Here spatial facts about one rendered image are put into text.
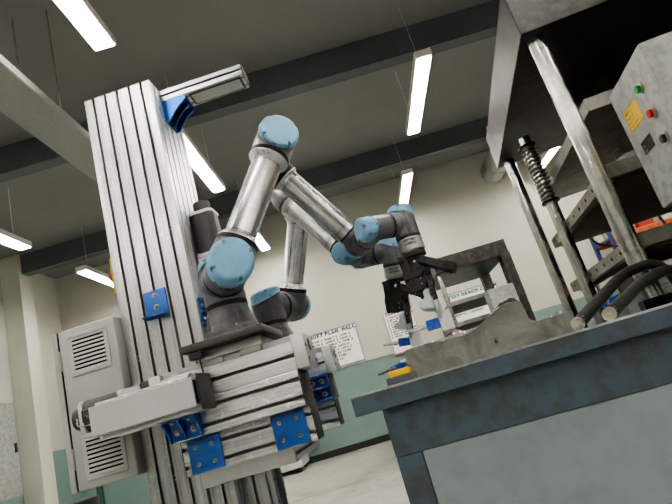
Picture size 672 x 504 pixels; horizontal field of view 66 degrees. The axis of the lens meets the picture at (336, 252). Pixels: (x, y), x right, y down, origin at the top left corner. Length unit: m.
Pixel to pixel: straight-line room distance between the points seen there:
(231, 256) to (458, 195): 8.45
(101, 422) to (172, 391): 0.19
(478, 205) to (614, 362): 8.63
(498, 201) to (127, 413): 8.78
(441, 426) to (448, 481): 0.10
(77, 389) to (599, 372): 1.39
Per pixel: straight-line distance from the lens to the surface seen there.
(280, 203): 1.92
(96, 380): 1.73
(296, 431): 1.40
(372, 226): 1.50
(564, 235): 2.61
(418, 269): 1.55
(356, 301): 9.01
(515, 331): 1.64
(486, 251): 6.42
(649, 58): 1.69
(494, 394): 1.03
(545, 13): 2.11
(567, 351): 1.03
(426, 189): 9.60
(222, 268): 1.31
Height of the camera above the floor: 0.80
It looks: 16 degrees up
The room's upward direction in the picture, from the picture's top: 16 degrees counter-clockwise
